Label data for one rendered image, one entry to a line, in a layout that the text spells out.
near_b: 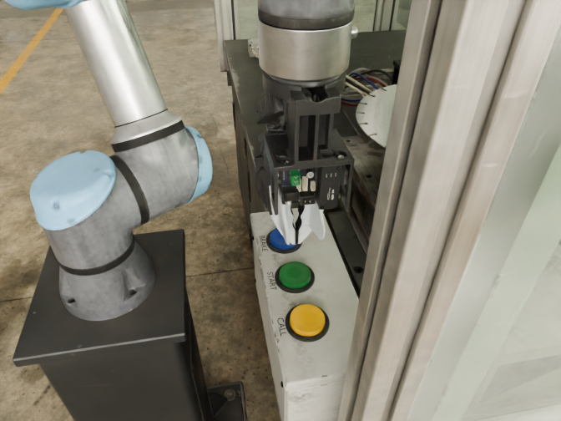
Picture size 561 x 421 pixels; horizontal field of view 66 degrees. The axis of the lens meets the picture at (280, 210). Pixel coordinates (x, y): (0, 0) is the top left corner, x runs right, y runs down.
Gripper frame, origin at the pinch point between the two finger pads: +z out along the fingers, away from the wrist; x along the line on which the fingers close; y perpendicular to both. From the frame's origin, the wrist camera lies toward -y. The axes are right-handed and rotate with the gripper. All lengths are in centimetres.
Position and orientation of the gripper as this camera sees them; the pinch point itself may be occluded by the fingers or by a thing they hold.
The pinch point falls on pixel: (295, 230)
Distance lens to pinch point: 51.2
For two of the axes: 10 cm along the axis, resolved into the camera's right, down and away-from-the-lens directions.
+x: 9.8, -1.1, 1.4
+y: 1.8, 6.2, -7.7
